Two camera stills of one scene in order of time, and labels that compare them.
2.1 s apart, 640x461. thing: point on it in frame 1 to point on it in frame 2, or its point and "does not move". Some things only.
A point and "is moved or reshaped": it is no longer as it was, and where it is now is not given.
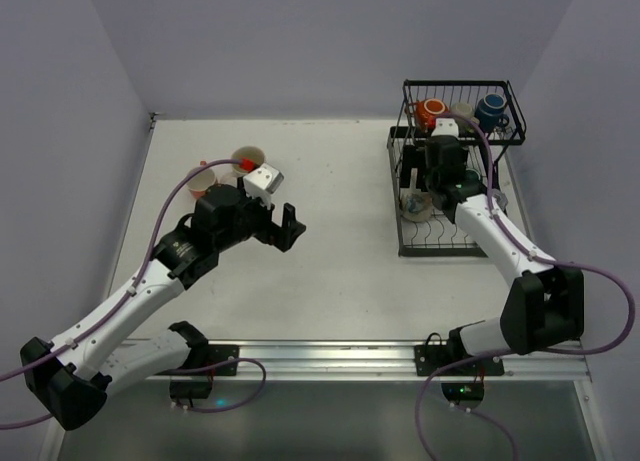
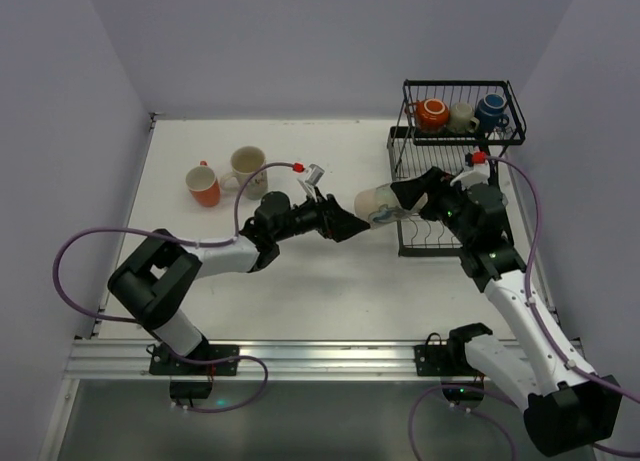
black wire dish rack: x=485 y=114 does not move
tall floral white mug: x=415 y=205 is moved or reshaped
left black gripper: x=273 y=228 to x=323 y=216
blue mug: x=489 y=112 does not move
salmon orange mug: x=200 y=183 does not move
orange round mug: x=426 y=112 does not move
